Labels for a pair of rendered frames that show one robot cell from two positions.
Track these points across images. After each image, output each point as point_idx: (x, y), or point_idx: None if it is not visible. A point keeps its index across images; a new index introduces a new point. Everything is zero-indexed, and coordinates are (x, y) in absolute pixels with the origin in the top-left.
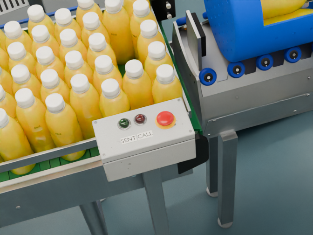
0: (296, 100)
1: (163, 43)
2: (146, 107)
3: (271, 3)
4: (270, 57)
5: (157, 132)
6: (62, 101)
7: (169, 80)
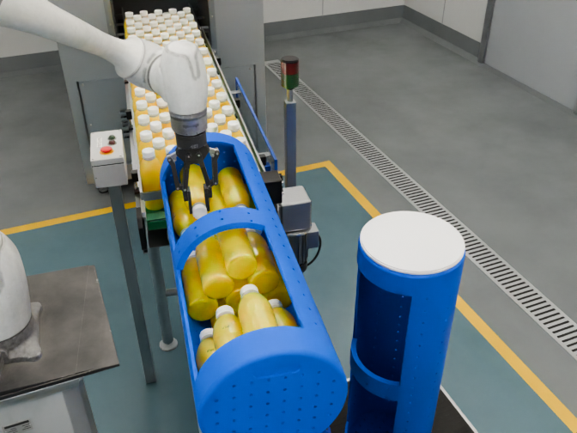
0: None
1: None
2: (121, 145)
3: None
4: None
5: (99, 149)
6: (141, 118)
7: (142, 155)
